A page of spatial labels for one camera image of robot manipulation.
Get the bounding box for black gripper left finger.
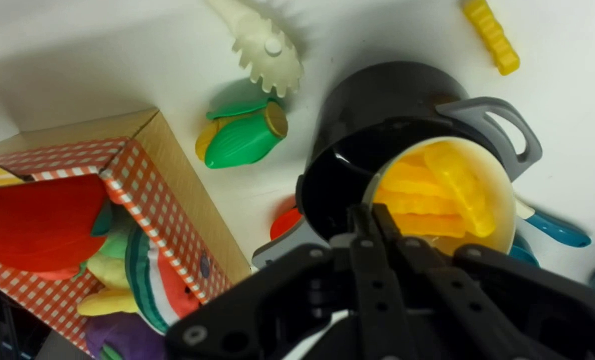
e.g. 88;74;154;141
166;202;410;360

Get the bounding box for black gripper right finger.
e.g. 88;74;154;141
372;202;595;360

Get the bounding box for yellow toy fries pile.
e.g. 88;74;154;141
376;146;499;244

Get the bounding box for cream plastic bowl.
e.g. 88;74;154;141
364;137;517;258

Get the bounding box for red toy tomato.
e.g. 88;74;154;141
268;198;306;242

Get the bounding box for green toy corn cob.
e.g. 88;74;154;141
196;79;292;170

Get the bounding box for plush watermelon slice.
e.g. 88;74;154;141
124;227;204;337

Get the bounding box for yellow crinkle toy fry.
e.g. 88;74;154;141
462;0;523;77

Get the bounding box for cardboard box red gingham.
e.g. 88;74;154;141
0;108;254;357

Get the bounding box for purple plush toy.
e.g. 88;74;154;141
84;313;170;360

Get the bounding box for yellow plush toy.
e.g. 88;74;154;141
76;287;140;320

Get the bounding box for red plush toy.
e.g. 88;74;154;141
0;175;110;282

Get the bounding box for black pot gray handles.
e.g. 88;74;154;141
252;60;545;269

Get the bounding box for teal handled spoon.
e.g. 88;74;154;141
515;198;593;251

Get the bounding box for cream pasta spoon blue handle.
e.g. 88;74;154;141
206;0;306;98

